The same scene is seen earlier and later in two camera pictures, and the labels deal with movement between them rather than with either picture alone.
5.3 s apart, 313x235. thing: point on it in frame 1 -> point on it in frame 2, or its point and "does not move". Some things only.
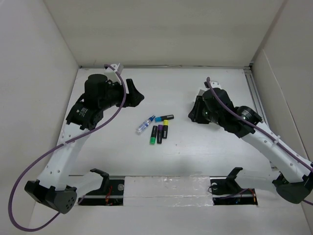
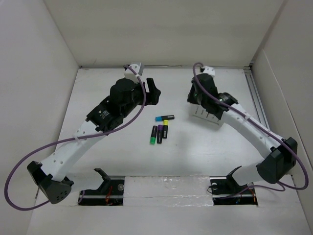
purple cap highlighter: x=159 y=134 does not move
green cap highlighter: x=153 y=134 does not move
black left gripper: x=133 y=97 -> x=153 y=93
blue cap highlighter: x=168 y=117 does not move
